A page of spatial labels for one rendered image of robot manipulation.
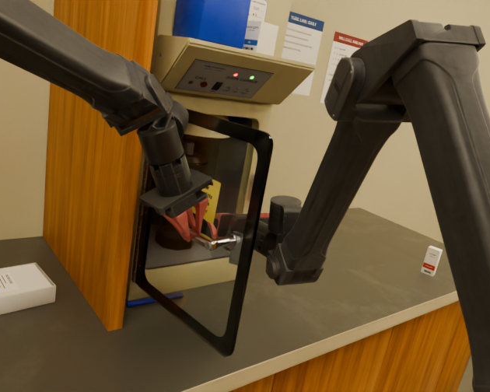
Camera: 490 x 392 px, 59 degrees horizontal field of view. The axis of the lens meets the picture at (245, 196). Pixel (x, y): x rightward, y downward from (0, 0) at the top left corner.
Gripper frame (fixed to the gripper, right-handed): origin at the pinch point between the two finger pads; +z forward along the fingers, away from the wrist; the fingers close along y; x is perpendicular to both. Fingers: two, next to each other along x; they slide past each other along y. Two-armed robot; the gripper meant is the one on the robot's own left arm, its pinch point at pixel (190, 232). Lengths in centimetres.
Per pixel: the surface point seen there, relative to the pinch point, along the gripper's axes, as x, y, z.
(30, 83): -66, -3, -19
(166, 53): -17.0, -14.9, -24.6
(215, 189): -0.3, -7.0, -4.7
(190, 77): -15.1, -17.5, -19.3
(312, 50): -58, -100, 3
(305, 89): -58, -94, 16
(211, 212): -0.5, -5.1, -0.8
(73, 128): -42.2, -1.1, -11.0
